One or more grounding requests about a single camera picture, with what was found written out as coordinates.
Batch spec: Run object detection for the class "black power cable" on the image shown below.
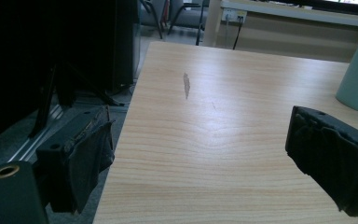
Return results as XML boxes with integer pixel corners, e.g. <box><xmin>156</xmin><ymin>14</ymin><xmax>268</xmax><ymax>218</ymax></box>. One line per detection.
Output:
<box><xmin>232</xmin><ymin>16</ymin><xmax>245</xmax><ymax>50</ymax></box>

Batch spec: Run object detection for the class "white wall power socket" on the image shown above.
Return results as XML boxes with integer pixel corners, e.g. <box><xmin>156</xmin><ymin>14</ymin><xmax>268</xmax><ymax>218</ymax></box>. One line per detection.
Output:
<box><xmin>222</xmin><ymin>8</ymin><xmax>248</xmax><ymax>23</ymax></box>

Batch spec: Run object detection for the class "black cabinet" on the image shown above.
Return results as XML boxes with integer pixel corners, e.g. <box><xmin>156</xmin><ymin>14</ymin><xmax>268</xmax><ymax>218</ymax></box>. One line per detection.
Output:
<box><xmin>113</xmin><ymin>0</ymin><xmax>143</xmax><ymax>94</ymax></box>

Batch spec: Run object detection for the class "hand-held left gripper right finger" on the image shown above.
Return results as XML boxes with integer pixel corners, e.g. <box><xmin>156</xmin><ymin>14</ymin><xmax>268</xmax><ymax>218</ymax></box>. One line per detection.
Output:
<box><xmin>284</xmin><ymin>105</ymin><xmax>358</xmax><ymax>218</ymax></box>

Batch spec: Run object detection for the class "aluminium rail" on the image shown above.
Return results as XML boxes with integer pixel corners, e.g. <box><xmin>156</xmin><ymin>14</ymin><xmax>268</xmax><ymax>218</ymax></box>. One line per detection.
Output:
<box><xmin>7</xmin><ymin>104</ymin><xmax>66</xmax><ymax>163</ymax></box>

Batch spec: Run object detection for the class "grey chair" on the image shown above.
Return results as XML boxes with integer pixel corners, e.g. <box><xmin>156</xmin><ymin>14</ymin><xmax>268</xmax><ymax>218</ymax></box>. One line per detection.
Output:
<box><xmin>139</xmin><ymin>0</ymin><xmax>211</xmax><ymax>40</ymax></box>

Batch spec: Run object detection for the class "beige desk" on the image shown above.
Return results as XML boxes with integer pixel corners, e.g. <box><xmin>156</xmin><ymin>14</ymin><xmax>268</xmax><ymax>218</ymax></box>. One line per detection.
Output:
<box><xmin>202</xmin><ymin>0</ymin><xmax>358</xmax><ymax>63</ymax></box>

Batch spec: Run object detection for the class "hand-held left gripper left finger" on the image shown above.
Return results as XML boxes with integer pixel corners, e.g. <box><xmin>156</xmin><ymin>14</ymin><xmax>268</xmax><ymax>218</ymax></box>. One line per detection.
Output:
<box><xmin>35</xmin><ymin>105</ymin><xmax>116</xmax><ymax>215</ymax></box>

